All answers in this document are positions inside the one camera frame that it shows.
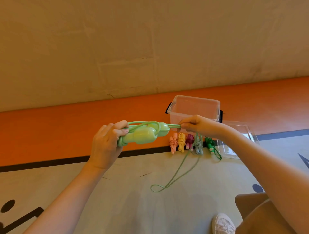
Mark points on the person's right thumb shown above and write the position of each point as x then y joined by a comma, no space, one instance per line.
187,126

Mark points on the person's left thumb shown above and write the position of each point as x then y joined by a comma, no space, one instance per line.
121,132

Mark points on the person's left hand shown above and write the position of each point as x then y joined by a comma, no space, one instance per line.
105,147

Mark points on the clear plastic storage box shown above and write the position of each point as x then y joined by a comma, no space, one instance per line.
193,107

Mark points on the person's right hand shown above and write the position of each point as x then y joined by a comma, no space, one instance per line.
205,126

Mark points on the clear plastic lid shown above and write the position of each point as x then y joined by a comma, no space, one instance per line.
237,135

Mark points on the person's right forearm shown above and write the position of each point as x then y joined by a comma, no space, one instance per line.
268,173

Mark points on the person's tan trouser leg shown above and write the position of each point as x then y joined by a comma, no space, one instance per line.
260,217

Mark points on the person's white shoe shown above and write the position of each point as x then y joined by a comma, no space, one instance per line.
223,225

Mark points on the person's left forearm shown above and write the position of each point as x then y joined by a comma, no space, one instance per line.
65,205

